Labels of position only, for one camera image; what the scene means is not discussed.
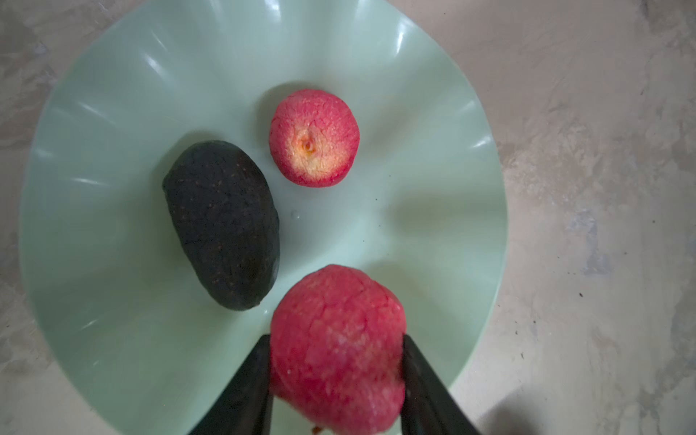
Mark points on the light green scalloped bowl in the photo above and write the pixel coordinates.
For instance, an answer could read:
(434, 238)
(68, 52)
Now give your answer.
(157, 235)

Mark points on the red fake apple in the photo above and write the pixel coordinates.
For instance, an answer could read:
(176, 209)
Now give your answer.
(336, 342)
(314, 138)

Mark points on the dark fake avocado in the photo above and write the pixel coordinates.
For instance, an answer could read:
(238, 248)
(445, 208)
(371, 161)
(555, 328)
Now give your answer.
(225, 218)

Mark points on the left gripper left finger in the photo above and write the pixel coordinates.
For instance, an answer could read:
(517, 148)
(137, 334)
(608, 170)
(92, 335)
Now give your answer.
(245, 405)

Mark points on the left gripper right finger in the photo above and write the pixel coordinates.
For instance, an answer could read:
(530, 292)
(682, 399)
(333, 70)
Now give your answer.
(428, 408)

